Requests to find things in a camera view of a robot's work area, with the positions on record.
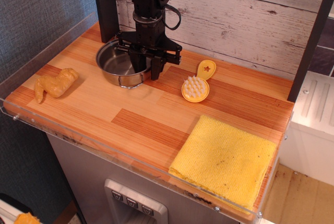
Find clear acrylic table guard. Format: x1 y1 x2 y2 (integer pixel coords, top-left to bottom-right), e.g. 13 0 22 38
1 14 293 222

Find yellow scrub brush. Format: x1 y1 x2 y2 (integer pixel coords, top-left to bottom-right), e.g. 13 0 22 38
181 60 217 103

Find white toy sink unit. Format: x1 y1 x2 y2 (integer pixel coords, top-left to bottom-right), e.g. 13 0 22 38
279 72 333 185

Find dark right frame post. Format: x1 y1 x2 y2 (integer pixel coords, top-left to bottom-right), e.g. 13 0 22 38
288 0 333 102

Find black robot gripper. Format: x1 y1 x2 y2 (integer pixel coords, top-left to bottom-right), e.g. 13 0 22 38
116 22 182 80

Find dark frame post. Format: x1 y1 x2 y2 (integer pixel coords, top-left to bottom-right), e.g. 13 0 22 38
288 0 333 102
96 0 120 43

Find stainless steel pan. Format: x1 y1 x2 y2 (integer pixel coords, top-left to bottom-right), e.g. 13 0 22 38
96 39 151 89

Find toy chicken wing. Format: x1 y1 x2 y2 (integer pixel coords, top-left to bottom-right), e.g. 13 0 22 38
34 68 79 103

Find grey toy kitchen cabinet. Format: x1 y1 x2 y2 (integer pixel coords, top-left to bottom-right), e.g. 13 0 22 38
47 134 236 223

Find silver dispenser button panel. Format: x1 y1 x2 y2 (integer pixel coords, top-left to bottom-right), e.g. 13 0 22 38
104 179 169 223

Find dark left frame post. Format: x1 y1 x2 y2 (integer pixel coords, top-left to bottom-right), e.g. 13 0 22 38
96 0 120 43

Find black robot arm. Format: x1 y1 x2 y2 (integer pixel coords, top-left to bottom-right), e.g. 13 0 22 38
117 0 182 80

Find yellow folded cloth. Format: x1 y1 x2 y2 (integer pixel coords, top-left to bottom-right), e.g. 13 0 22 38
169 115 276 210

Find yellow object bottom left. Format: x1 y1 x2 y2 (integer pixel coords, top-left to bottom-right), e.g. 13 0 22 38
14 213 41 224

